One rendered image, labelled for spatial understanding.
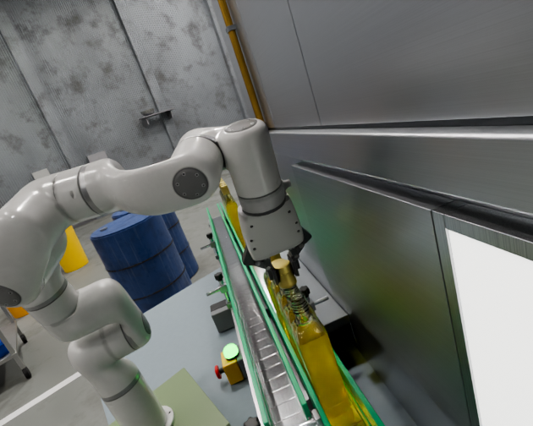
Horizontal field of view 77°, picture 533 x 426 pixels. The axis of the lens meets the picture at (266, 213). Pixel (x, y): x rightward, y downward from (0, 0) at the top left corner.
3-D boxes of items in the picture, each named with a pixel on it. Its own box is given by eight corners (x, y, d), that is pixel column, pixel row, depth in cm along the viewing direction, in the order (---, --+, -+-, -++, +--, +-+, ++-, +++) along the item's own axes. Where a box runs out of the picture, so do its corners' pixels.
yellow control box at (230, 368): (253, 377, 99) (244, 357, 97) (229, 387, 98) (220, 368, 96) (249, 361, 106) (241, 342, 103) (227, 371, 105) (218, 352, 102)
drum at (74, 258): (63, 276, 529) (40, 237, 508) (62, 270, 568) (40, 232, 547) (92, 263, 551) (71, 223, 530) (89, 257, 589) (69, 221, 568)
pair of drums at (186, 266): (194, 258, 422) (163, 188, 395) (219, 297, 307) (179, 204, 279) (133, 286, 400) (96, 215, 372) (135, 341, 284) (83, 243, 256)
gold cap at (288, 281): (299, 283, 63) (293, 264, 62) (282, 291, 63) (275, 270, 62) (293, 275, 67) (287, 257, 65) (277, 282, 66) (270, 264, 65)
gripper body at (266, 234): (282, 177, 59) (294, 227, 65) (228, 198, 58) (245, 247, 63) (299, 194, 53) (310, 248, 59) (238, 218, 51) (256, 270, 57)
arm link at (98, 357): (101, 384, 83) (67, 333, 79) (151, 356, 86) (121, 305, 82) (94, 412, 74) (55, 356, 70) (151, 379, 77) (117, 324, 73)
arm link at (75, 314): (27, 288, 69) (104, 253, 72) (90, 352, 83) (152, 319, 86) (19, 320, 61) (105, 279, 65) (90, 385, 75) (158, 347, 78)
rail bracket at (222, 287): (236, 308, 113) (222, 274, 109) (215, 317, 112) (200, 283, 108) (234, 303, 117) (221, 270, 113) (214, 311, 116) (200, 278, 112)
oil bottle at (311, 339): (353, 410, 65) (324, 320, 58) (326, 423, 64) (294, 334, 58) (340, 389, 70) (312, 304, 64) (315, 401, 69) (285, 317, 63)
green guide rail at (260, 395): (282, 453, 61) (268, 422, 58) (277, 456, 61) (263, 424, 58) (211, 218, 226) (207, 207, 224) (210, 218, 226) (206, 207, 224)
